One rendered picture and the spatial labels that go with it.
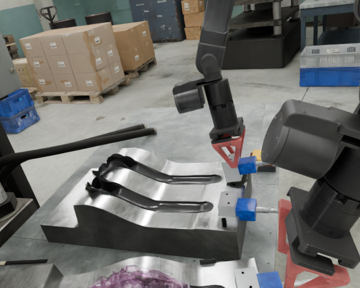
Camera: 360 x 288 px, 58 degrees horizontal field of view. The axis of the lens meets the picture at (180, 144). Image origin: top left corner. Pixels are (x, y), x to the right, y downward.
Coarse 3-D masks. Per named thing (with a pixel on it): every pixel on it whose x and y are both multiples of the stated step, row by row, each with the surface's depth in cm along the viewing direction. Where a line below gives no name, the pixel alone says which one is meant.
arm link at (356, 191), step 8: (344, 136) 32; (344, 144) 31; (352, 144) 31; (344, 152) 33; (352, 152) 32; (336, 160) 33; (344, 160) 32; (352, 160) 32; (336, 168) 33; (344, 168) 32; (352, 168) 32; (328, 176) 34; (336, 176) 33; (344, 176) 33; (352, 176) 32; (336, 184) 33; (344, 184) 33; (352, 184) 32; (344, 192) 33; (352, 192) 33
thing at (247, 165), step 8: (224, 160) 78; (232, 160) 76; (240, 160) 78; (248, 160) 77; (256, 160) 78; (224, 168) 77; (240, 168) 76; (248, 168) 76; (256, 168) 76; (232, 176) 77; (240, 176) 77
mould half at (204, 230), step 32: (160, 160) 92; (96, 192) 77; (160, 192) 81; (192, 192) 79; (64, 224) 81; (96, 224) 76; (128, 224) 73; (160, 224) 71; (192, 224) 69; (192, 256) 72; (224, 256) 69
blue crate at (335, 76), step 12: (300, 72) 362; (312, 72) 355; (324, 72) 349; (336, 72) 344; (348, 72) 338; (300, 84) 366; (312, 84) 361; (324, 84) 355; (336, 84) 350; (348, 84) 344
